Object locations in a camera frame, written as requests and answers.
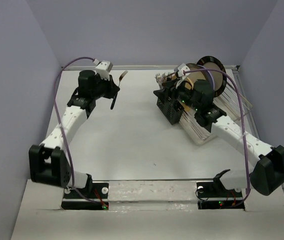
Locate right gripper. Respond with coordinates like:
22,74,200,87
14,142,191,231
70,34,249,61
153,78,201,112

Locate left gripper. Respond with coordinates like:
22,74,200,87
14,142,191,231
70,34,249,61
92,74,120,100

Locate black handled fork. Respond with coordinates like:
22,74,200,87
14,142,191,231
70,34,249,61
166,72,174,82

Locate silver fork pink handle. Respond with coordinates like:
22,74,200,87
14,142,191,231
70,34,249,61
155,73,162,86

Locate gold utensil green handle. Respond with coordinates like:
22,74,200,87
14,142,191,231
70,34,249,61
110,70,129,110

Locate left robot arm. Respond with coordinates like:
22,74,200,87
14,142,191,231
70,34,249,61
29,69,120,198

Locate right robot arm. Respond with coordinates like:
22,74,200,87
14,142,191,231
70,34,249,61
153,80,284,196

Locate black utensil caddy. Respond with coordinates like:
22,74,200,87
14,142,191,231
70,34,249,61
156,98,184,125

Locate brown rimmed beige plate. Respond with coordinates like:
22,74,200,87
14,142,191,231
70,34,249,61
186,63,212,87

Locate black patterned plate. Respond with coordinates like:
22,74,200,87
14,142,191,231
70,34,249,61
197,55,227,97

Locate purple plate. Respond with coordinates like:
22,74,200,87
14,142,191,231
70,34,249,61
202,62,215,90

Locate clear drain tray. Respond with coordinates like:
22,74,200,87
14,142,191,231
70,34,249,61
179,109,216,146

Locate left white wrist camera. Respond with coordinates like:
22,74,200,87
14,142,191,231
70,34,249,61
93,59,113,81

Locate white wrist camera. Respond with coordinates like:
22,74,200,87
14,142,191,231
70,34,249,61
93,59,113,81
174,63,190,89

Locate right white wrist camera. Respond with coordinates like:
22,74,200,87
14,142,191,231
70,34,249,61
174,63,190,89

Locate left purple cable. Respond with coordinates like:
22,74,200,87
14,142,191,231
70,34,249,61
54,57,107,206

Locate wire dish rack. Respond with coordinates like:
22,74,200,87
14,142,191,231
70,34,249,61
214,82,253,123

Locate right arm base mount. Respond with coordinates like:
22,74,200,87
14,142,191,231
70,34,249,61
195,169,245,210

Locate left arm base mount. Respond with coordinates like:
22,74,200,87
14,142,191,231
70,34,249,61
61,181,109,211

